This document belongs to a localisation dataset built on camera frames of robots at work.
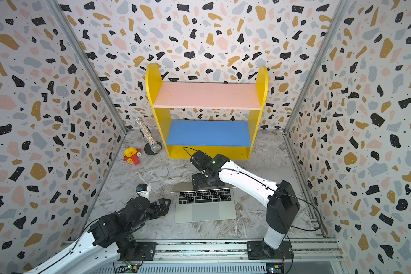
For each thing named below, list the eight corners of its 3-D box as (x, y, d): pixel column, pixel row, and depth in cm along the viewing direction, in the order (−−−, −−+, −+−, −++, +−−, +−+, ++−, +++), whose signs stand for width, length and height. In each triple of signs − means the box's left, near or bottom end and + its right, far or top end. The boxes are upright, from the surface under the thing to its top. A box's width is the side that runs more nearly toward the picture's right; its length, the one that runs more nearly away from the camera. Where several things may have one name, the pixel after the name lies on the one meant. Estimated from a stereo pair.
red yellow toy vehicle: (124, 164, 105) (120, 159, 101) (130, 151, 112) (126, 146, 107) (139, 164, 106) (136, 159, 101) (144, 152, 112) (141, 146, 108)
